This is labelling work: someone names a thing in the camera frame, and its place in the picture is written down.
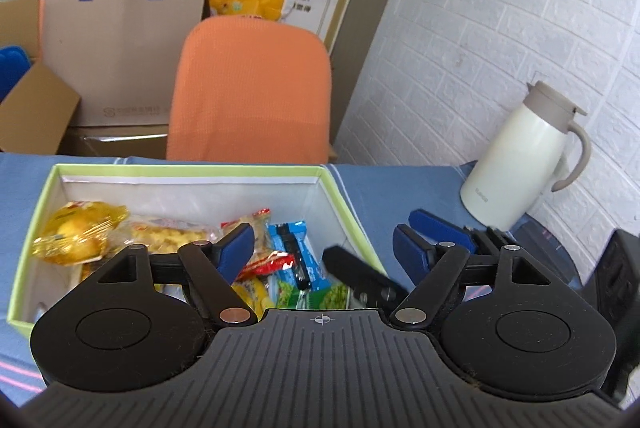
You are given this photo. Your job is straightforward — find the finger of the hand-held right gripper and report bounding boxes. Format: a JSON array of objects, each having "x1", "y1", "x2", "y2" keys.
[
  {"x1": 322, "y1": 246, "x2": 408, "y2": 309},
  {"x1": 408, "y1": 209, "x2": 508, "y2": 256}
]

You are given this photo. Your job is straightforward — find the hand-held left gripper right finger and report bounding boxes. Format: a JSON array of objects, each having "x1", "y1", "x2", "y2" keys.
[{"x1": 390, "y1": 224, "x2": 557, "y2": 330}]

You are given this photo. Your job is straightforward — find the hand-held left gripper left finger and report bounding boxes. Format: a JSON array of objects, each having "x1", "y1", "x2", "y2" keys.
[{"x1": 82, "y1": 223, "x2": 260, "y2": 328}]

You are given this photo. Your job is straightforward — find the red-edged clear biscuit packet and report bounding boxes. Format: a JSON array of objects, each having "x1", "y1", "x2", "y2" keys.
[{"x1": 220, "y1": 208, "x2": 297, "y2": 281}]

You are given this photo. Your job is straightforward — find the green pea packet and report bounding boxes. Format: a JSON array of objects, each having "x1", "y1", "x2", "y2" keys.
[{"x1": 276, "y1": 278, "x2": 351, "y2": 310}]

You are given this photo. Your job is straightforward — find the blue cookie packet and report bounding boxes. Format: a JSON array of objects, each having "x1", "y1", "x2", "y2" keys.
[{"x1": 266, "y1": 221, "x2": 327, "y2": 291}]

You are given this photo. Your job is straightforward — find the small yellow snack packet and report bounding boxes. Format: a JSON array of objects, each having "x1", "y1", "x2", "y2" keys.
[{"x1": 231, "y1": 277, "x2": 271, "y2": 321}]

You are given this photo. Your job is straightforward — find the light green cardboard box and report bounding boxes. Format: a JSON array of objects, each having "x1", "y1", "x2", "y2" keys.
[{"x1": 9, "y1": 163, "x2": 388, "y2": 339}]

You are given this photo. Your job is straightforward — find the golden crisps packet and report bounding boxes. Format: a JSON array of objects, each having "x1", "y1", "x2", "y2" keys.
[{"x1": 107, "y1": 217, "x2": 223, "y2": 256}]

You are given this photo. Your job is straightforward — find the yellow cake packet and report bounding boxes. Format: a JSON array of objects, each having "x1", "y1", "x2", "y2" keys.
[{"x1": 32, "y1": 202, "x2": 130, "y2": 266}]

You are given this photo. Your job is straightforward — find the blue striped tablecloth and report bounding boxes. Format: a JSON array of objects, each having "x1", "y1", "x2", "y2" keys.
[{"x1": 0, "y1": 153, "x2": 583, "y2": 401}]

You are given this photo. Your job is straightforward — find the white thermos jug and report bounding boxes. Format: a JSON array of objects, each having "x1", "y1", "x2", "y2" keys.
[{"x1": 460, "y1": 80, "x2": 592, "y2": 233}]

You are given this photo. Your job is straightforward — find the orange chair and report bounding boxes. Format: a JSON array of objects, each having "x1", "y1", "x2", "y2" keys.
[{"x1": 166, "y1": 17, "x2": 333, "y2": 164}]

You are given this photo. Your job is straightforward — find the brown cardboard box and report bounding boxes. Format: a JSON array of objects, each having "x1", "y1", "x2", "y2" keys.
[{"x1": 0, "y1": 0, "x2": 171, "y2": 159}]

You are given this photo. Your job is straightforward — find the yellow plastic bag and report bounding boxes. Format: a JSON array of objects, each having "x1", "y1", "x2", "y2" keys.
[{"x1": 207, "y1": 0, "x2": 296, "y2": 25}]

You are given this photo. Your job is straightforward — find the blue plastic object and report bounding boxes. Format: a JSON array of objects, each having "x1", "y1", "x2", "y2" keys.
[{"x1": 0, "y1": 47, "x2": 30, "y2": 105}]

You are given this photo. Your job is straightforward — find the brown paper bag blue handles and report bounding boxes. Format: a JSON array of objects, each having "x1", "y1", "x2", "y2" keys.
[{"x1": 39, "y1": 0, "x2": 208, "y2": 129}]

